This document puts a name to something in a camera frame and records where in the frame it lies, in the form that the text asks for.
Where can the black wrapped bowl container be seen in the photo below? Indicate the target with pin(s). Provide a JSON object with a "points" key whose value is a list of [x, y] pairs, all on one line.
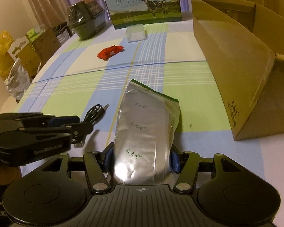
{"points": [[86, 18]]}

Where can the checked tablecloth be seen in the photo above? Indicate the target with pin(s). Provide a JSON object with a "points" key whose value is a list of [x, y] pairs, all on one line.
{"points": [[168, 61]]}

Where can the clear plastic lid box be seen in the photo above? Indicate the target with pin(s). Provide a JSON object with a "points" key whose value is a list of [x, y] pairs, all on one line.
{"points": [[135, 33]]}

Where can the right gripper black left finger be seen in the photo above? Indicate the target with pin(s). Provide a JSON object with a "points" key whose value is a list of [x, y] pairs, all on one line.
{"points": [[97, 165]]}

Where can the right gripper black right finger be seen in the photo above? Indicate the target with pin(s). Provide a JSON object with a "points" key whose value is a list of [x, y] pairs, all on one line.
{"points": [[185, 164]]}

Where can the silver foil pouch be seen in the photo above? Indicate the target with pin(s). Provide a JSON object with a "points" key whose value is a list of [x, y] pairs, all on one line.
{"points": [[144, 135]]}

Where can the red candy packet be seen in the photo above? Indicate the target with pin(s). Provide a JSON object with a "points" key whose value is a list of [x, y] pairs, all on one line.
{"points": [[107, 53]]}

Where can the blue milk carton box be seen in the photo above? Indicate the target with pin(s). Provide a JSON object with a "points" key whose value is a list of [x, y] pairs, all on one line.
{"points": [[124, 13]]}

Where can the yellow plastic bag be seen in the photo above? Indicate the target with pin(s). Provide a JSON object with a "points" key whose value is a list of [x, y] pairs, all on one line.
{"points": [[6, 61]]}

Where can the person's left hand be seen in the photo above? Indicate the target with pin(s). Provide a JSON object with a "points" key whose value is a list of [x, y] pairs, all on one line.
{"points": [[9, 174]]}

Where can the brown cardboard box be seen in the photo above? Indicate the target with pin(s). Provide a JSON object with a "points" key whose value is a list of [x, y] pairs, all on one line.
{"points": [[243, 43]]}

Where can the brown cardboard boxes stack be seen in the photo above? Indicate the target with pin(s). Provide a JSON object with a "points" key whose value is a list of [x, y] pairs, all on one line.
{"points": [[34, 54]]}

